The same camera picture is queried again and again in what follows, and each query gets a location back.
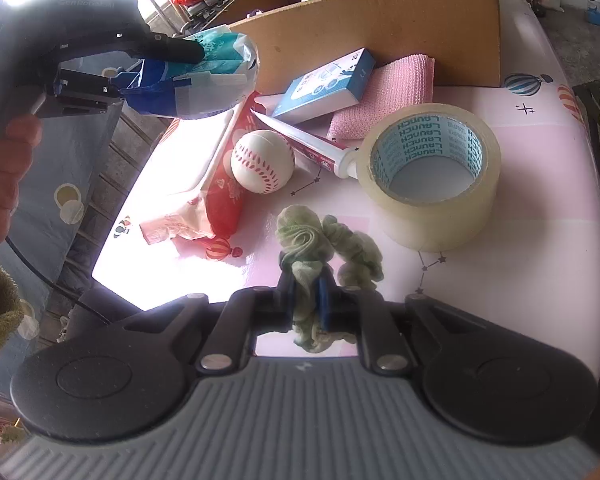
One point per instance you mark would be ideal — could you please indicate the dark printed cloth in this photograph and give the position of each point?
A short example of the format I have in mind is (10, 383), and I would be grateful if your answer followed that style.
(55, 160)

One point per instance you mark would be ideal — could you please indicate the metal window railing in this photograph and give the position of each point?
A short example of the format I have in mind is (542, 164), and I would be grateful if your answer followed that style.
(125, 155)

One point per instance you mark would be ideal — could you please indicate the blue tissue pack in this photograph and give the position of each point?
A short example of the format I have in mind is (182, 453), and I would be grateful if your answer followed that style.
(210, 95)

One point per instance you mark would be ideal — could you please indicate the red white toothpaste tube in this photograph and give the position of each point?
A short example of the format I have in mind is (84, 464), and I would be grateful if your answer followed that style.
(310, 147)

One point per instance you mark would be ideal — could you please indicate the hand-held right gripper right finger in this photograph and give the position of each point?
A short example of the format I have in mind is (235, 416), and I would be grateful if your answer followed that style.
(325, 310)

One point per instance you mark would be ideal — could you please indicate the green fuzzy cloth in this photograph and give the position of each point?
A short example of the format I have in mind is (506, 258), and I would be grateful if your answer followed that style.
(0, 300)

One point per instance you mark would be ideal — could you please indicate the small blue white box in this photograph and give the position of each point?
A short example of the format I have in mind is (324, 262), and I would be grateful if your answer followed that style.
(325, 85)

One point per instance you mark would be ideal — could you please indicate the dark green stool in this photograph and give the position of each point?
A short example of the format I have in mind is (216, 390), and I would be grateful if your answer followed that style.
(587, 125)

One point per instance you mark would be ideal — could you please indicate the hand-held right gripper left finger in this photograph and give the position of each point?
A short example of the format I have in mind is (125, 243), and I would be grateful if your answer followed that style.
(285, 295)

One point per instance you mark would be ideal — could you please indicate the green scrunchie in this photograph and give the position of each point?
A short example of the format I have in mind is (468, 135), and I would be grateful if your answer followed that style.
(305, 240)

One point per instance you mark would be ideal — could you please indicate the clear tape roll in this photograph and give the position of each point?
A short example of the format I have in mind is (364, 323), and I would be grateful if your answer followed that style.
(430, 220)

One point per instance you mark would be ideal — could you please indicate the white baseball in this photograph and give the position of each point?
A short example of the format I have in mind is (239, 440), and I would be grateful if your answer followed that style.
(262, 162)

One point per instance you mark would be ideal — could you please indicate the brown cardboard box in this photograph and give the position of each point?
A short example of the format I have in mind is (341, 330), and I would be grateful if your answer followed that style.
(380, 25)

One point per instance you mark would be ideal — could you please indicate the person's left hand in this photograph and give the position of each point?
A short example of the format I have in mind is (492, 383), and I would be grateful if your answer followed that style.
(5, 185)

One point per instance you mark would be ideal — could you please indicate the pink printed tablecloth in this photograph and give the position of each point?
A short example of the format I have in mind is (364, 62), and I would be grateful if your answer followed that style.
(530, 185)

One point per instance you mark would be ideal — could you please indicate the pink wet wipes pack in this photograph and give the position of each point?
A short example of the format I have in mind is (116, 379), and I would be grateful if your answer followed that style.
(220, 200)

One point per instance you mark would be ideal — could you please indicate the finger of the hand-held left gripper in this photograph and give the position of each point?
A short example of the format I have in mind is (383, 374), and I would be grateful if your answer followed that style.
(90, 87)
(175, 50)

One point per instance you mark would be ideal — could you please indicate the pink knitted cloth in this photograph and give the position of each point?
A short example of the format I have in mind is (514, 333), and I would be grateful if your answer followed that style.
(400, 85)

